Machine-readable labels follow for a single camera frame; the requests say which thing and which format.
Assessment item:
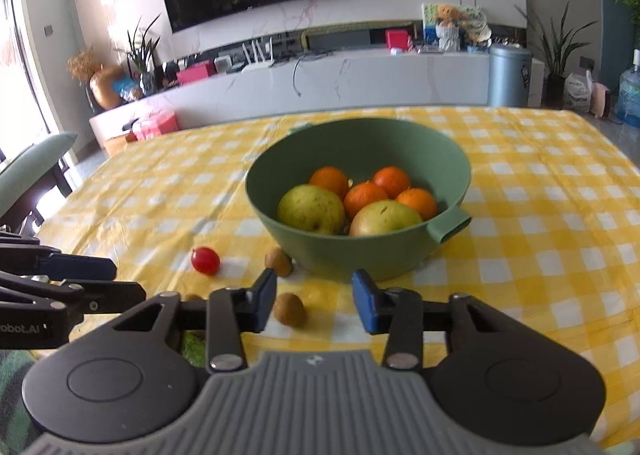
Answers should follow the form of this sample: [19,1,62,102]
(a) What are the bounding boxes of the red cherry tomato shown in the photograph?
[190,246,221,276]

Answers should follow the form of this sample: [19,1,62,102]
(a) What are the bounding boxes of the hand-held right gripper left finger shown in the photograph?
[112,267,278,375]

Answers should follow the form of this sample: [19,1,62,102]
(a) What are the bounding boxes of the dried yellow flowers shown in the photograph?
[67,47,103,83]

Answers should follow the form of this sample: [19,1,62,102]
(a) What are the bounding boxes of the round paper fan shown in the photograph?
[460,10,493,46]

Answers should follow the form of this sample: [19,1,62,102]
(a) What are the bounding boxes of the brown teddy bear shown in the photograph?
[435,5,461,53]

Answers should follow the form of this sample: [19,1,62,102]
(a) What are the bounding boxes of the pink storage box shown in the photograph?
[132,110,180,142]

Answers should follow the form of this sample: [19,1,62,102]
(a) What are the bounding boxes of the white plastic bag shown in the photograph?
[564,71,593,112]

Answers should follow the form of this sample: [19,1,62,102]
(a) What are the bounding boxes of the long-leaf plant in glass vase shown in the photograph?
[117,14,162,96]

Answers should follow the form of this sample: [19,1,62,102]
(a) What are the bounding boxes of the reddish yellow pear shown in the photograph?
[349,200,425,237]

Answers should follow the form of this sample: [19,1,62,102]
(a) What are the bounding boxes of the small painted picture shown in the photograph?
[421,3,441,43]

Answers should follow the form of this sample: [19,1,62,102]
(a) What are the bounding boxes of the blue water jug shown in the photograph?
[617,49,640,128]

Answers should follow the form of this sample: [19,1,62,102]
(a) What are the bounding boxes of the black cable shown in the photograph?
[292,51,333,96]

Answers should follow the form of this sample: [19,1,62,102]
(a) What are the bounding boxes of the brown box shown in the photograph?
[103,132,136,156]

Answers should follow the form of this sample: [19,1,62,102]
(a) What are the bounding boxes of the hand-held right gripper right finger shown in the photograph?
[351,268,526,371]

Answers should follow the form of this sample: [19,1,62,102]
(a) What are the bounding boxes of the green cushioned chair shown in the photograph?
[0,132,78,226]

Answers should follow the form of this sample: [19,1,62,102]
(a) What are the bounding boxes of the green cucumber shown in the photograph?
[179,331,207,369]

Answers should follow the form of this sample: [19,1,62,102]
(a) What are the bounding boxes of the blue snack bag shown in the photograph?
[112,76,143,103]

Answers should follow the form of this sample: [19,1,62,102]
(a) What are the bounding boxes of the white router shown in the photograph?
[241,37,277,73]

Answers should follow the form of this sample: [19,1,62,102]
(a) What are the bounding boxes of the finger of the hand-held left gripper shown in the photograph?
[0,271,147,314]
[0,234,117,282]

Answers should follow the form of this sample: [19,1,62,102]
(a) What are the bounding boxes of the yellow checkered tablecloth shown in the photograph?
[37,105,640,455]

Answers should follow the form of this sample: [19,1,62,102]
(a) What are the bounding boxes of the long-leaf plant in black pot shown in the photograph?
[515,2,598,108]

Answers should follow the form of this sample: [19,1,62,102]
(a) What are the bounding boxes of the yellow-green pear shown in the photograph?
[277,185,347,236]

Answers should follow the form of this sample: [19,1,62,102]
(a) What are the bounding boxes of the magenta box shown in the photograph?
[176,61,216,86]

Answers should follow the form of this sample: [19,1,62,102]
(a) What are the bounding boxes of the white marble TV cabinet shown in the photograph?
[89,49,543,146]

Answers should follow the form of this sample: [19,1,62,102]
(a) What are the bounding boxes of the green patterned cloth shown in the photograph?
[0,347,51,455]

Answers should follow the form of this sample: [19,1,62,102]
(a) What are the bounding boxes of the grey-blue trash can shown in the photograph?
[487,45,534,108]

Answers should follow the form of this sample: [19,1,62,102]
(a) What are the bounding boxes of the brown round vase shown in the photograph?
[89,65,126,110]

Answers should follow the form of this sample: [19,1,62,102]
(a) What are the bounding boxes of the pink heater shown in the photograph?
[590,82,612,116]

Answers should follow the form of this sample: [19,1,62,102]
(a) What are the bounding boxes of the green bowl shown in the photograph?
[244,117,473,283]

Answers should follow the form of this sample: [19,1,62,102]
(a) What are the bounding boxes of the orange tangerine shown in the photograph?
[372,166,412,199]
[395,187,439,220]
[343,182,390,220]
[308,166,350,198]

